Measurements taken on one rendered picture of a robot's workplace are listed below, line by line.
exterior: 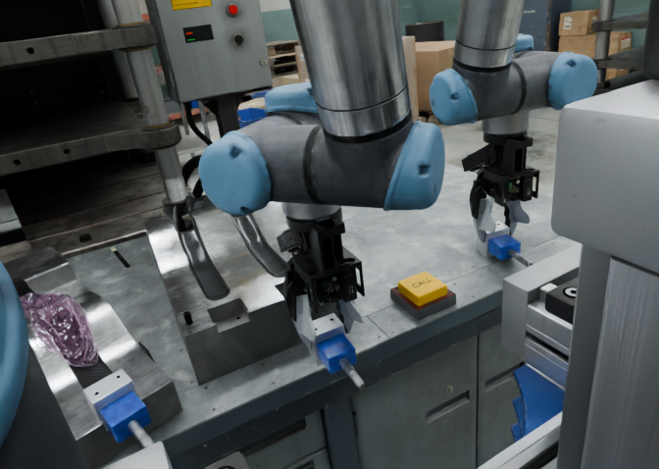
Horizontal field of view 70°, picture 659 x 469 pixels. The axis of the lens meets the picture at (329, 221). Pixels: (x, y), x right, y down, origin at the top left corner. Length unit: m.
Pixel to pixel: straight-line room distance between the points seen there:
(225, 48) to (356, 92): 1.17
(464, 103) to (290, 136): 0.29
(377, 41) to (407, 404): 0.76
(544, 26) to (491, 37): 6.77
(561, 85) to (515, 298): 0.31
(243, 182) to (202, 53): 1.08
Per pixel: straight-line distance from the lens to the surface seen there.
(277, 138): 0.44
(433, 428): 1.08
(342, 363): 0.68
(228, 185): 0.44
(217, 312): 0.75
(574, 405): 0.18
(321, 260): 0.57
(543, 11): 7.41
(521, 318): 0.55
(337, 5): 0.34
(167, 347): 0.85
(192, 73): 1.49
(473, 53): 0.65
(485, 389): 1.13
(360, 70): 0.35
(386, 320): 0.80
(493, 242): 0.94
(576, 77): 0.74
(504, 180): 0.85
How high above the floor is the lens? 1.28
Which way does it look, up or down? 24 degrees down
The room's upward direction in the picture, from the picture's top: 7 degrees counter-clockwise
